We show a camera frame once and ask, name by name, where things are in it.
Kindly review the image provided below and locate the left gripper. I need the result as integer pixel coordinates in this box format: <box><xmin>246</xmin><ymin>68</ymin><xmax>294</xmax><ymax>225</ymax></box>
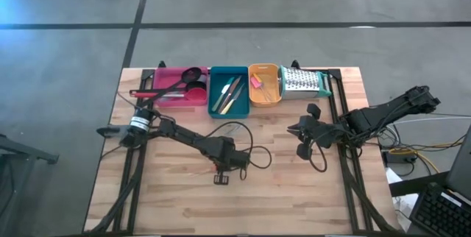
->
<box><xmin>209</xmin><ymin>137</ymin><xmax>252</xmax><ymax>186</ymax></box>

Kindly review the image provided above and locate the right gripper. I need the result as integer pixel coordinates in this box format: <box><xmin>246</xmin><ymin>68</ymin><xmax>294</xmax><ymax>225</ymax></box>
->
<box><xmin>287</xmin><ymin>103</ymin><xmax>334</xmax><ymax>161</ymax></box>

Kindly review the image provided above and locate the yellow-handled table knife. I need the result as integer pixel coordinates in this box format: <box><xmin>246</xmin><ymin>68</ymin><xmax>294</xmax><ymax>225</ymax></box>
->
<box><xmin>219</xmin><ymin>83</ymin><xmax>247</xmax><ymax>116</ymax></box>

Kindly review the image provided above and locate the green-handled table knife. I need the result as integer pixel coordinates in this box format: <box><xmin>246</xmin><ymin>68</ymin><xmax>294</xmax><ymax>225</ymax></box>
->
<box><xmin>211</xmin><ymin>77</ymin><xmax>236</xmax><ymax>113</ymax></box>

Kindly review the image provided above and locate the red spoon metal shaft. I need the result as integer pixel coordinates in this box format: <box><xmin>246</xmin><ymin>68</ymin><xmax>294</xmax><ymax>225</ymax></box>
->
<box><xmin>128</xmin><ymin>86</ymin><xmax>208</xmax><ymax>102</ymax></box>

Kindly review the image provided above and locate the dark-handled table knife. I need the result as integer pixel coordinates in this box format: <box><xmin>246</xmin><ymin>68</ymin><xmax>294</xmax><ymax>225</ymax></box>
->
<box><xmin>216</xmin><ymin>75</ymin><xmax>243</xmax><ymax>115</ymax></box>

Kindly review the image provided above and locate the black solid serving spoon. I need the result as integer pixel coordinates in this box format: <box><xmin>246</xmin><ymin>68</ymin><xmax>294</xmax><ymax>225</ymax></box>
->
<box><xmin>183</xmin><ymin>80</ymin><xmax>208</xmax><ymax>93</ymax></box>

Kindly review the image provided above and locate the black slotted serving spoon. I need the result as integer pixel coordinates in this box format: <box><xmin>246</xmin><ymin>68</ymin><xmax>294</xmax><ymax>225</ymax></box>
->
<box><xmin>139</xmin><ymin>66</ymin><xmax>203</xmax><ymax>108</ymax></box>

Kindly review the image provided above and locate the slim silver table knife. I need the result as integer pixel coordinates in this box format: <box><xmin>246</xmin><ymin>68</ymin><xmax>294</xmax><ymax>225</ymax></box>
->
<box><xmin>220</xmin><ymin>120</ymin><xmax>244</xmax><ymax>137</ymax></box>

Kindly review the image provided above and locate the orange plastic bin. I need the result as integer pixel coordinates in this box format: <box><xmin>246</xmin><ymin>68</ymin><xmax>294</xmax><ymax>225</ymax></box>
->
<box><xmin>248</xmin><ymin>63</ymin><xmax>283</xmax><ymax>108</ymax></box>

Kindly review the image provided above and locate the teal plastic bin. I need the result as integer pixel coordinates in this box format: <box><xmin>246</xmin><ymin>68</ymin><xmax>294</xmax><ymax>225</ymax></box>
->
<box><xmin>207</xmin><ymin>66</ymin><xmax>251</xmax><ymax>120</ymax></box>

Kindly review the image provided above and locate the black power box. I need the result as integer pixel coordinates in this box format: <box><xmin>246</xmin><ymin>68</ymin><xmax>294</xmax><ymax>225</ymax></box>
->
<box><xmin>382</xmin><ymin>149</ymin><xmax>417</xmax><ymax>166</ymax></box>

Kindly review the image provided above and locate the pink plastic bin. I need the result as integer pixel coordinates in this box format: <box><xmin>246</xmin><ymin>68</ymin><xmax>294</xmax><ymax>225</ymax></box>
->
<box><xmin>152</xmin><ymin>66</ymin><xmax>209</xmax><ymax>108</ymax></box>

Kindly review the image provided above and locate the white paper sheet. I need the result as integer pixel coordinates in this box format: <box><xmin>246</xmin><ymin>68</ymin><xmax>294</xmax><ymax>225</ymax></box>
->
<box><xmin>386</xmin><ymin>177</ymin><xmax>420</xmax><ymax>233</ymax></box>

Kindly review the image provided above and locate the black keyboard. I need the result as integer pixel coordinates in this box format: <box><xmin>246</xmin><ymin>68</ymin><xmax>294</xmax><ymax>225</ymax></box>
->
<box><xmin>408</xmin><ymin>181</ymin><xmax>471</xmax><ymax>237</ymax></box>

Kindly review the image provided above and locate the black floor stand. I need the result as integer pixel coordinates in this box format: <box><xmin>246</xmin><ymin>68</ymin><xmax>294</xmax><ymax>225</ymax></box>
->
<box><xmin>0</xmin><ymin>133</ymin><xmax>60</xmax><ymax>230</ymax></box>

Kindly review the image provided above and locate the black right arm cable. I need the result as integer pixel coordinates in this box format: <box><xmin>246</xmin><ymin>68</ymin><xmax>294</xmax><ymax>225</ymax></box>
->
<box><xmin>308</xmin><ymin>139</ymin><xmax>328</xmax><ymax>174</ymax></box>

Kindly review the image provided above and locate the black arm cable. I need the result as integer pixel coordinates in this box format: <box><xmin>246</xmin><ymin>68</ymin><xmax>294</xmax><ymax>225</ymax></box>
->
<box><xmin>308</xmin><ymin>139</ymin><xmax>328</xmax><ymax>174</ymax></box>
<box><xmin>204</xmin><ymin>121</ymin><xmax>273</xmax><ymax>181</ymax></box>

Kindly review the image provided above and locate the metal box grater teal handle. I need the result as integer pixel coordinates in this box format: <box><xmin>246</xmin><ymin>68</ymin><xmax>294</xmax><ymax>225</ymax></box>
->
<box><xmin>276</xmin><ymin>64</ymin><xmax>333</xmax><ymax>101</ymax></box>

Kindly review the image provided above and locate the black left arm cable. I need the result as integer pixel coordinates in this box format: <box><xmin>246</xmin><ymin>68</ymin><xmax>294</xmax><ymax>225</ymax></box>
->
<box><xmin>204</xmin><ymin>121</ymin><xmax>273</xmax><ymax>181</ymax></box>

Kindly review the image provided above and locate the yellow cable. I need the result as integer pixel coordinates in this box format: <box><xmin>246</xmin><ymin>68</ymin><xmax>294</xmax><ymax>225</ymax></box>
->
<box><xmin>388</xmin><ymin>135</ymin><xmax>467</xmax><ymax>174</ymax></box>

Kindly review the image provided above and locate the white cable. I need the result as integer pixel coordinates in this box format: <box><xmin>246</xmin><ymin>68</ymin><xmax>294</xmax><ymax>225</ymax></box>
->
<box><xmin>389</xmin><ymin>116</ymin><xmax>471</xmax><ymax>127</ymax></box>

